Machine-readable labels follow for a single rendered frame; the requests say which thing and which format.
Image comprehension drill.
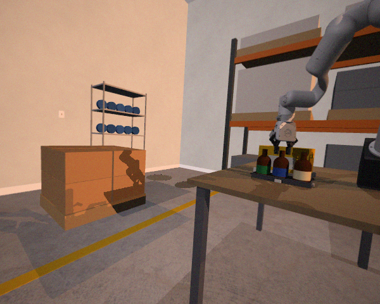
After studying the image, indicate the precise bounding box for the brown glass bottle with cream label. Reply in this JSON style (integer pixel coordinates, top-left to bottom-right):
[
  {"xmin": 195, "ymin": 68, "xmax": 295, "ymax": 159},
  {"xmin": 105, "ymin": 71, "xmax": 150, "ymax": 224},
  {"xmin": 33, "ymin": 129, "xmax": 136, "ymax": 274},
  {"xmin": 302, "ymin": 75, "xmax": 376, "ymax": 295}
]
[{"xmin": 293, "ymin": 152, "xmax": 312, "ymax": 182}]

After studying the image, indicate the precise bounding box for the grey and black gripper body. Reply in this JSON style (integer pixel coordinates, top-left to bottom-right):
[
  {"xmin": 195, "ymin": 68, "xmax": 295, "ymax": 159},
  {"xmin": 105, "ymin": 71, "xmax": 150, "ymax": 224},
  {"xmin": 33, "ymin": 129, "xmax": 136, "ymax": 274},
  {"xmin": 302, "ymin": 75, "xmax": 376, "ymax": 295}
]
[{"xmin": 274, "ymin": 120, "xmax": 296, "ymax": 142}]

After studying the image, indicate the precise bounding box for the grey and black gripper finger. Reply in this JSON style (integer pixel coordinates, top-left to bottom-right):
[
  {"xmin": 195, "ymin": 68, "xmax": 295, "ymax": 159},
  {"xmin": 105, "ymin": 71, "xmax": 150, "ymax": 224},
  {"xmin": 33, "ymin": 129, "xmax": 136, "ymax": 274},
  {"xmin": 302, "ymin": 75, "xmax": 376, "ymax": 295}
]
[
  {"xmin": 269, "ymin": 133, "xmax": 280, "ymax": 155},
  {"xmin": 286, "ymin": 138, "xmax": 298, "ymax": 155}
]

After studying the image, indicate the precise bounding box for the brown bottle with green label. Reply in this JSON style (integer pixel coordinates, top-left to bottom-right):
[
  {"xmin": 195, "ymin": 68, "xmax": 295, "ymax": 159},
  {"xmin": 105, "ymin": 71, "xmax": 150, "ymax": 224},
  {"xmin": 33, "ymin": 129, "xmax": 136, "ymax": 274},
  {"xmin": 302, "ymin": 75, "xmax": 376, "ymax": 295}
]
[{"xmin": 256, "ymin": 149, "xmax": 271, "ymax": 175}]

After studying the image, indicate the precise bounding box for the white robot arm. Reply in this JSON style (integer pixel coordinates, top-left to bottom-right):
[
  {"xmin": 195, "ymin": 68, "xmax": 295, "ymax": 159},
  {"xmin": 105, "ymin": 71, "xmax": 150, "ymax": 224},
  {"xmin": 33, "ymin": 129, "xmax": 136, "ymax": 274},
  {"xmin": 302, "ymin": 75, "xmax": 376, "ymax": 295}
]
[{"xmin": 275, "ymin": 0, "xmax": 380, "ymax": 157}]

